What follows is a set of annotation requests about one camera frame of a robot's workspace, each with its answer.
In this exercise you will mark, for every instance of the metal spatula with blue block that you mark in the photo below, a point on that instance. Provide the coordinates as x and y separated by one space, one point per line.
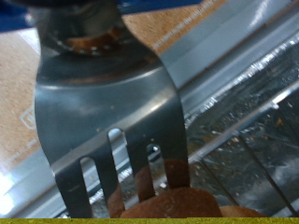
93 102

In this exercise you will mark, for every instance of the white bread slice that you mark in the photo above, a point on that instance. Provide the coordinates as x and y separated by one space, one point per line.
174 203

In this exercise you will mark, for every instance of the wooden box under oven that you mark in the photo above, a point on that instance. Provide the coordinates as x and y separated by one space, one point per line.
174 28

